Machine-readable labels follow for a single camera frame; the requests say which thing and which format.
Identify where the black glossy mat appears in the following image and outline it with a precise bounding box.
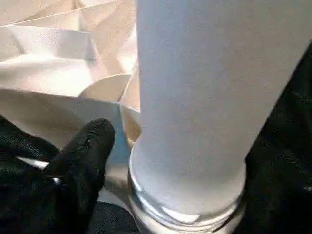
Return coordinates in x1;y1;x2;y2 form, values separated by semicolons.
87;43;312;234

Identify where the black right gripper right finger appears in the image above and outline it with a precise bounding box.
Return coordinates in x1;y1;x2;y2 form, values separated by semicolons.
241;136;312;234

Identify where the white plastic table top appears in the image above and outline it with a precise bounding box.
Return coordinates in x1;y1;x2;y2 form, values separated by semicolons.
0;0;247;234

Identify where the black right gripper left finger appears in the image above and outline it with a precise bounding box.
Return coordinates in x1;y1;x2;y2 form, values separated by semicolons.
0;118;116;234

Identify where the white plastic table leg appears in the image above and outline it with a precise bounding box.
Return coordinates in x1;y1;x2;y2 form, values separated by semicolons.
127;0;312;234

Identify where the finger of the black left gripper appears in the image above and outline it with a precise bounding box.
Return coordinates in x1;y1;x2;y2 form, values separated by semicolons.
0;158;47;211
0;115;59;169

